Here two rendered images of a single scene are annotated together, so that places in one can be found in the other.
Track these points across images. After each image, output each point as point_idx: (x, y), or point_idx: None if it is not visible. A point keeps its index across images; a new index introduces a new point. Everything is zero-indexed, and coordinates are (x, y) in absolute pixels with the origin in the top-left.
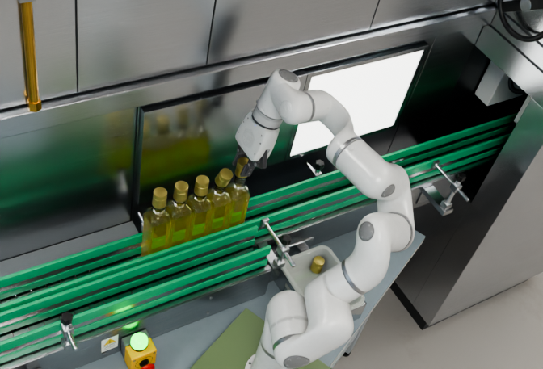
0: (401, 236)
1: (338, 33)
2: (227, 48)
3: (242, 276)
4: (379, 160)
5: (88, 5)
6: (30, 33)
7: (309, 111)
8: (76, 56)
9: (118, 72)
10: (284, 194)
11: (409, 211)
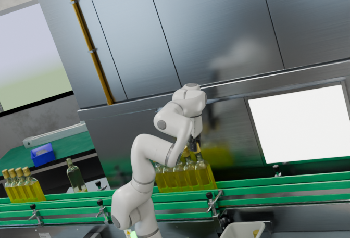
0: (155, 148)
1: (260, 72)
2: (189, 79)
3: (195, 219)
4: (165, 109)
5: (116, 55)
6: (95, 66)
7: (180, 97)
8: (121, 80)
9: (140, 89)
10: (250, 184)
11: (177, 141)
